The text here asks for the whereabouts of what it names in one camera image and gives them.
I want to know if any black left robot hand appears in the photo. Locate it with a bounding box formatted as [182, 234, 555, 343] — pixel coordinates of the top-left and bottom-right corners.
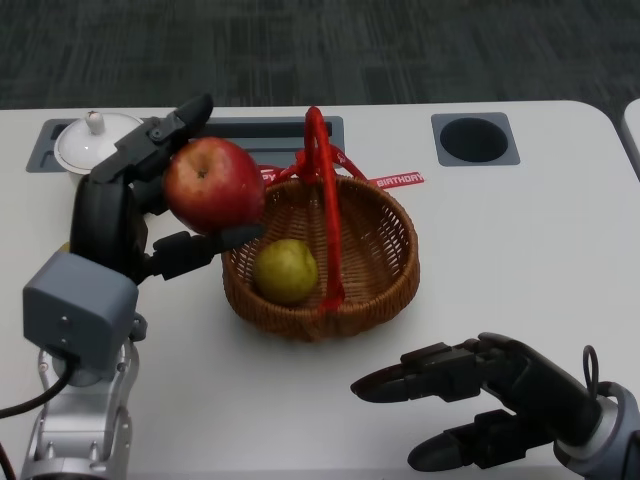
[69, 92, 266, 289]

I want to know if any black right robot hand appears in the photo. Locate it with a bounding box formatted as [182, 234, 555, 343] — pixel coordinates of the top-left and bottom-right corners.
[349, 332, 606, 474]

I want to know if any red apple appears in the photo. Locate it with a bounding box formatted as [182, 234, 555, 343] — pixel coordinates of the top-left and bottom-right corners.
[163, 137, 267, 235]

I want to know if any wicker basket with red handle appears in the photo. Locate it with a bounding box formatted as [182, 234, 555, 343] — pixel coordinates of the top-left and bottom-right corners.
[221, 105, 421, 344]

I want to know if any white lidded ceramic mug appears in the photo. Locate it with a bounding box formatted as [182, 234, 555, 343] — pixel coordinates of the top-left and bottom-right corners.
[53, 110, 146, 189]

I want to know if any yellow-green pear without stem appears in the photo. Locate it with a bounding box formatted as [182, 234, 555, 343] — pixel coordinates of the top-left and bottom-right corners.
[252, 238, 320, 306]

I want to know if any red birthday ribbon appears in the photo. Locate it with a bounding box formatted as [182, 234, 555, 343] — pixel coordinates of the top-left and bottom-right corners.
[259, 149, 426, 189]

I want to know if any grey round-hole table grommet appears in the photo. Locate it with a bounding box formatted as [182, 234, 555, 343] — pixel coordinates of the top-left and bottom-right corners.
[430, 112, 521, 168]

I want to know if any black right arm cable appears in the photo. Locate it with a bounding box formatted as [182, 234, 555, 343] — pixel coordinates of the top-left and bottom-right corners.
[581, 344, 604, 401]

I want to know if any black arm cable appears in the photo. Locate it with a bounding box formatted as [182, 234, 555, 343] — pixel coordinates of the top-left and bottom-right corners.
[0, 352, 81, 421]
[581, 344, 604, 401]

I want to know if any grey left wrist camera housing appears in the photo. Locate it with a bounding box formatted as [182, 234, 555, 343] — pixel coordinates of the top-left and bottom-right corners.
[22, 251, 141, 374]

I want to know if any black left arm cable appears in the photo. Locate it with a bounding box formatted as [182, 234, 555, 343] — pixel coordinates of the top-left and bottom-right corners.
[0, 352, 81, 421]

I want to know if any grey long cable tray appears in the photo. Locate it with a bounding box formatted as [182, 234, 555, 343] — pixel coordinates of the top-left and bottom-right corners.
[24, 116, 346, 174]

